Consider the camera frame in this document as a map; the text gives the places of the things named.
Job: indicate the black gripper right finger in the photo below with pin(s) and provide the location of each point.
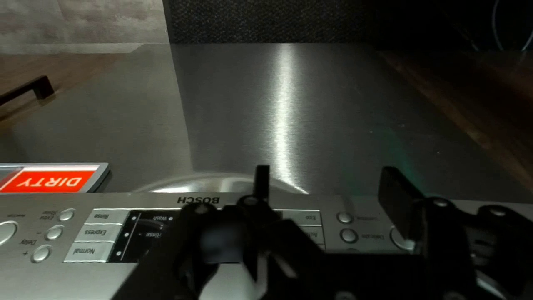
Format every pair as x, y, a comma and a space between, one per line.
443, 251

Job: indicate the stainless steel dishwasher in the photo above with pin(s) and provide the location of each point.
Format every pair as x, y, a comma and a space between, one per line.
277, 111

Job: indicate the brown wooden drawer cabinet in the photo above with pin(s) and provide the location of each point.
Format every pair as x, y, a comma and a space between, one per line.
67, 67

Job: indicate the red dirty magnet sign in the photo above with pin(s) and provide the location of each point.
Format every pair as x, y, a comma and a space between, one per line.
50, 181

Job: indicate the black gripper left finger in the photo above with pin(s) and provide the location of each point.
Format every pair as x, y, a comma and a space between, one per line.
167, 267

